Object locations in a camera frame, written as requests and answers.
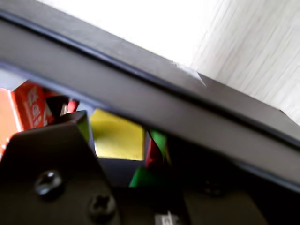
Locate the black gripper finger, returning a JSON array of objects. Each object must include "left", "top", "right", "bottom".
[
  {"left": 0, "top": 110, "right": 120, "bottom": 225},
  {"left": 149, "top": 129, "right": 268, "bottom": 225}
]

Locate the yellow wooden cube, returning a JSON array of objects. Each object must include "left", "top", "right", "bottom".
[{"left": 90, "top": 108, "right": 147, "bottom": 162}]

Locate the green wooden cube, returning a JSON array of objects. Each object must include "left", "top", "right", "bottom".
[{"left": 128, "top": 165, "right": 170, "bottom": 188}]

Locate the red wooden cube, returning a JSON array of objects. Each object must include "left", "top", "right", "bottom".
[{"left": 144, "top": 137, "right": 165, "bottom": 170}]

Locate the black cardboard box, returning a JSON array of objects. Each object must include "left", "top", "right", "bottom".
[{"left": 0, "top": 13, "right": 300, "bottom": 195}]

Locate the black open box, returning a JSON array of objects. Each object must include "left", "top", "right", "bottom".
[{"left": 0, "top": 0, "right": 300, "bottom": 144}]

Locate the orange matchbox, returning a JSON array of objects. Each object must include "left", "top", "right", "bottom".
[{"left": 0, "top": 80, "right": 56, "bottom": 160}]

